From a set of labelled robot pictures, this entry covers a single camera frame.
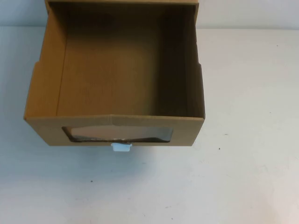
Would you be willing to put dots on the brown cardboard windowed drawer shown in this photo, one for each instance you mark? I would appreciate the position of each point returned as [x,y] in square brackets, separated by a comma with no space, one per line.
[46,93]

